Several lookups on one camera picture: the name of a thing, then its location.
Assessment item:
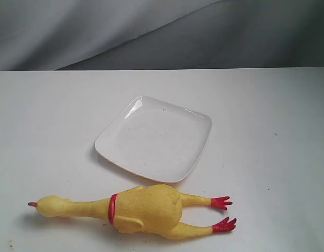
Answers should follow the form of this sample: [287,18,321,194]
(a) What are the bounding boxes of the yellow rubber chicken toy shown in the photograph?
[28,184,236,239]

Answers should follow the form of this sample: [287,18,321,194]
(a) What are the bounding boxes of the white square plate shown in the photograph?
[94,96,212,183]

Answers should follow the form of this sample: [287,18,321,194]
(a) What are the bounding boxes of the grey backdrop cloth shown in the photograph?
[0,1,324,70]

